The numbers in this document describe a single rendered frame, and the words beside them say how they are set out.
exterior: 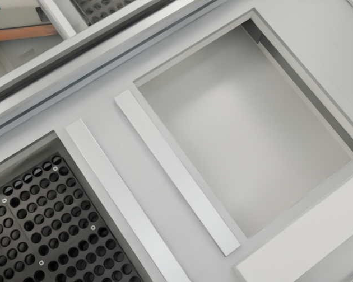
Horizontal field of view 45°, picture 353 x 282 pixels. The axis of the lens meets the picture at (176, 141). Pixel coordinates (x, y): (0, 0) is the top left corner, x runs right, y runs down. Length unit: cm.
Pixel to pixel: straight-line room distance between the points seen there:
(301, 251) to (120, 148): 24
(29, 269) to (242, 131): 36
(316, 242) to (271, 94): 28
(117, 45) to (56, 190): 20
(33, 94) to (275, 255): 32
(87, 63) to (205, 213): 22
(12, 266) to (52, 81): 23
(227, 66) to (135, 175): 27
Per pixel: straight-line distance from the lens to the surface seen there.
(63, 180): 57
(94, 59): 52
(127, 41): 53
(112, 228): 61
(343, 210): 51
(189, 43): 58
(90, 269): 55
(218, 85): 68
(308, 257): 49
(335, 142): 70
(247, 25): 71
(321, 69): 60
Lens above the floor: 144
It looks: 73 degrees down
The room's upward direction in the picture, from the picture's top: 7 degrees clockwise
